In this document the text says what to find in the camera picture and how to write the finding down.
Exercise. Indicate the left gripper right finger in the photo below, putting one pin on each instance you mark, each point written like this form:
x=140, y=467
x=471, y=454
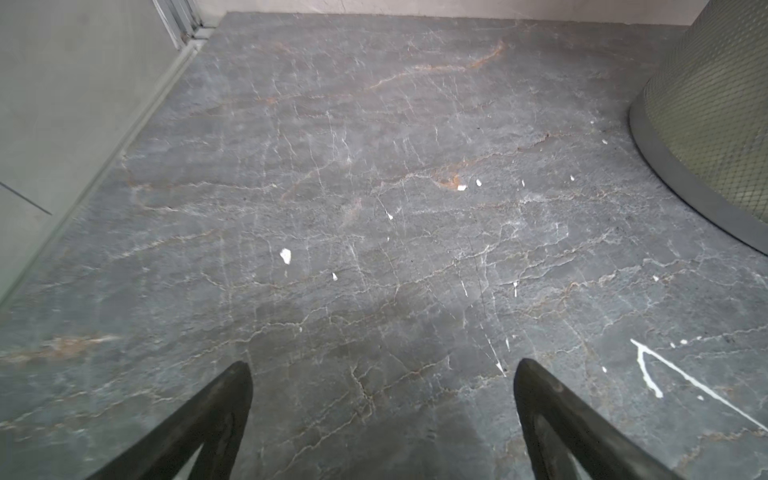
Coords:
x=563, y=433

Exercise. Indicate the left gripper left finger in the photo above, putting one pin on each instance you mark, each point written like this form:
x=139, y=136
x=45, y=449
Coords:
x=210, y=427

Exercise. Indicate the mesh bin with green bag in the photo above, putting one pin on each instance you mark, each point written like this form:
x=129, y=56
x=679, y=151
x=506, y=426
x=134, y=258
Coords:
x=700, y=122

